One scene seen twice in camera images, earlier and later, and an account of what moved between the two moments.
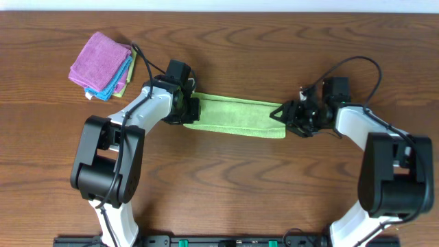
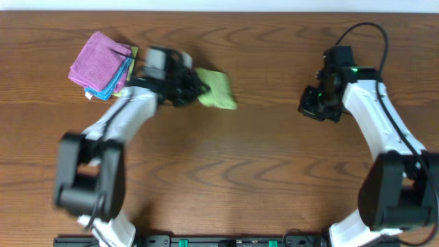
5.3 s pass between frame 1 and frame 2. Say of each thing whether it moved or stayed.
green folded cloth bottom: stayed
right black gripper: moved
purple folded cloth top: stayed
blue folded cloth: stayed
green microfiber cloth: moved
